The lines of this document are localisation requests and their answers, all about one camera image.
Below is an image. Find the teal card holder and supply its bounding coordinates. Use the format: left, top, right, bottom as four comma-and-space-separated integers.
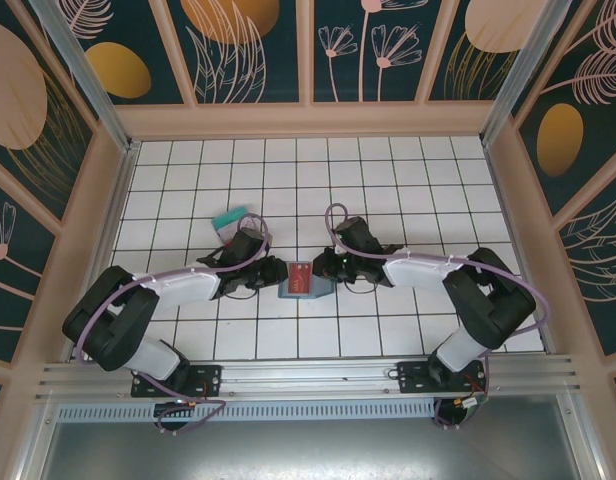
277, 276, 336, 301

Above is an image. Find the red card with white print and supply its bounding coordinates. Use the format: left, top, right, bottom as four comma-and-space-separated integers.
286, 262, 314, 297

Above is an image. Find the pale lilac card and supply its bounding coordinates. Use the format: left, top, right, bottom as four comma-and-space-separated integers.
215, 219, 254, 246

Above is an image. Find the small electronics board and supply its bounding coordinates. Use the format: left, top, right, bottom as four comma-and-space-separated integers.
455, 394, 485, 417

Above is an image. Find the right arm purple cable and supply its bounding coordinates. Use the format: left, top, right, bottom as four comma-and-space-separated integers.
324, 202, 548, 431

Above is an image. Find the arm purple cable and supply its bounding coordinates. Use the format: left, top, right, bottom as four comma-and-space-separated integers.
73, 213, 233, 435
324, 202, 548, 431

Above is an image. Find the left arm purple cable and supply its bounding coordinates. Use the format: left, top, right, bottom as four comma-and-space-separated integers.
73, 213, 233, 435

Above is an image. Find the aluminium mounting rail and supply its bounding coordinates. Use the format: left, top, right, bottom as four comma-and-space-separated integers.
35, 354, 582, 401

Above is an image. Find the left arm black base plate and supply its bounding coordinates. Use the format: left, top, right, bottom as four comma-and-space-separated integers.
130, 363, 224, 399

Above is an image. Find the slotted grey cable duct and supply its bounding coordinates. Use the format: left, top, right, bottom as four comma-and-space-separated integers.
55, 398, 439, 421

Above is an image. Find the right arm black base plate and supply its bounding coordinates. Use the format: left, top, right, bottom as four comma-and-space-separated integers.
396, 360, 489, 394

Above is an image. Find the aluminium corner post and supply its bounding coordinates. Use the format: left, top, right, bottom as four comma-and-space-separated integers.
480, 0, 584, 149
27, 0, 139, 154

